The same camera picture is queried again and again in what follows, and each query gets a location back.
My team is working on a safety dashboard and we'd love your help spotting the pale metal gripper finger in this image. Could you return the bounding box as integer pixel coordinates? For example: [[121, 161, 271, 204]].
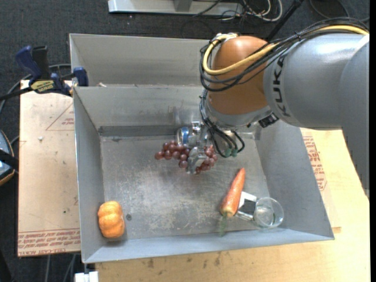
[[186, 147, 199, 175], [197, 146, 209, 167]]

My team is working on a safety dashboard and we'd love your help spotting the dark red grape bunch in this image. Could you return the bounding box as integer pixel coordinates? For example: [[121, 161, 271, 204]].
[[154, 139, 219, 175]]

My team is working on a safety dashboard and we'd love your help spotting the grey metal bin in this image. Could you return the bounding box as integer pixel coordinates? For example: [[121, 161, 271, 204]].
[[68, 33, 335, 265]]

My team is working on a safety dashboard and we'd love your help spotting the orange toy carrot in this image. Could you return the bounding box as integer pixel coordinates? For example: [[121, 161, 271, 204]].
[[218, 167, 247, 237]]

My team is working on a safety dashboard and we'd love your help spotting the clear glass cup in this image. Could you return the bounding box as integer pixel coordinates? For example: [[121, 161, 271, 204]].
[[236, 190, 285, 230]]

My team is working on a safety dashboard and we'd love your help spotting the orange toy pumpkin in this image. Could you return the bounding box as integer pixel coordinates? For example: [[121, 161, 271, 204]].
[[97, 200, 127, 240]]

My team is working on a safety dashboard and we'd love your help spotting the brown cardboard board red print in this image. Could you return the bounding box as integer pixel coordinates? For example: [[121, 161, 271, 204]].
[[17, 79, 343, 259]]

